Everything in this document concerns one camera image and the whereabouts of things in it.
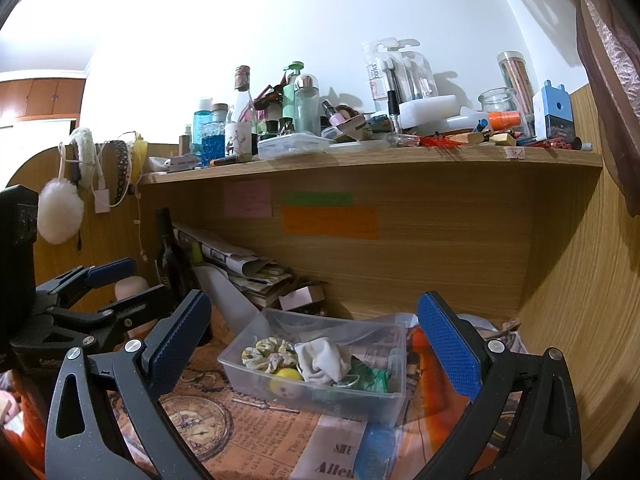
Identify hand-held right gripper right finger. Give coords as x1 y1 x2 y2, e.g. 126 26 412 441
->
415 291 584 480

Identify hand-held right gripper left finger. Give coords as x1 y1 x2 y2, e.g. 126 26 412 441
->
45 290 221 480

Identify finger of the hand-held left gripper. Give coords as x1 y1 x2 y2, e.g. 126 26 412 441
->
36 257 138 307
49 284 169 347

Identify green cloth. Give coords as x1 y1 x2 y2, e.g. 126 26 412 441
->
350 361 394 392

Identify floral scrunchie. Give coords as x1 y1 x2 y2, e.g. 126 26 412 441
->
241 337 300 374

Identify clear plastic container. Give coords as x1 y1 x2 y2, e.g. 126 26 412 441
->
218 308 409 424

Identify yellow ball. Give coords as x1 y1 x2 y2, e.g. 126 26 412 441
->
269 367 304 397

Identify white cloth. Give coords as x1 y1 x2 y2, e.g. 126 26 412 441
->
294 338 354 387

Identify pale pink cylinder candle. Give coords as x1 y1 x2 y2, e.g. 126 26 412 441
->
113 275 151 339

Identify dark wine bottle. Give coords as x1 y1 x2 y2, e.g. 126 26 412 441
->
152 207 189 307

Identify white fluffy earmuffs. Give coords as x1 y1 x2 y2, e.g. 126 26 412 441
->
37 127 102 244

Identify black lace headband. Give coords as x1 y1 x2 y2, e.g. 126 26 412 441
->
111 139 133 207

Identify stack of papers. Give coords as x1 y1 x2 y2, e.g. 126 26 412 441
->
234 264 297 309

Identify yellow headband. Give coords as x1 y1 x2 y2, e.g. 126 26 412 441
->
130 132 150 182

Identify small white card box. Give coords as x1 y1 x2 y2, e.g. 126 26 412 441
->
278 284 327 312

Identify newspaper-print tablecloth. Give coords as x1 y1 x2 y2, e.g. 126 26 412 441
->
10 310 532 480

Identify pink sticky note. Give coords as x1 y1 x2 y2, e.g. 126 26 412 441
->
223 181 273 218

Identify glass bottle with blue liquid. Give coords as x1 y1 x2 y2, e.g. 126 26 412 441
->
199 103 230 167

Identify orange sticky note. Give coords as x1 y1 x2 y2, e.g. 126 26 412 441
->
282 205 379 240

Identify light blue toner bottle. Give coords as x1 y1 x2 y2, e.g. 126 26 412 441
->
193 97 215 157

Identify wooden shelf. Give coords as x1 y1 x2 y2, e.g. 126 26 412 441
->
137 144 604 187

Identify green sticky note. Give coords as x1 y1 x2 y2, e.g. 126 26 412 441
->
286 192 354 207

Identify clear bottle with picture label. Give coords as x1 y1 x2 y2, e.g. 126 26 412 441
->
224 64 259 159

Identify clear plastic case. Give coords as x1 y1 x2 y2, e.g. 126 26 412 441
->
257 132 331 160

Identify white plastic box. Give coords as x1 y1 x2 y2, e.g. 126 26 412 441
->
399 94 462 129

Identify glass jar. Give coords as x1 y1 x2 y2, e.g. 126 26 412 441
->
477 87 521 126

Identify mint green bottle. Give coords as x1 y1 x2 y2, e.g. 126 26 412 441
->
282 61 305 134

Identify blue pencil sharpener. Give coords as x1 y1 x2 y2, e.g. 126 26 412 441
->
532 79 571 141

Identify small pink spray bottle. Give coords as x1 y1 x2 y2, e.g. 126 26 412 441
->
322 99 344 129

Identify clear bottle with silver cap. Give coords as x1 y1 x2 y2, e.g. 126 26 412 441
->
293 73 321 137

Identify clear blister pack of brushes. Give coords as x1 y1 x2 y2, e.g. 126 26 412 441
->
362 37 439 117

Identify clear tube of pencils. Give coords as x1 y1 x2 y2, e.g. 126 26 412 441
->
496 50 536 137

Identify mauve curtain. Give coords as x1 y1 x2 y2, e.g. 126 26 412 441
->
469 0 640 219

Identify wooden wall cupboard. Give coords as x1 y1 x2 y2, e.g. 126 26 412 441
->
0 77 84 122

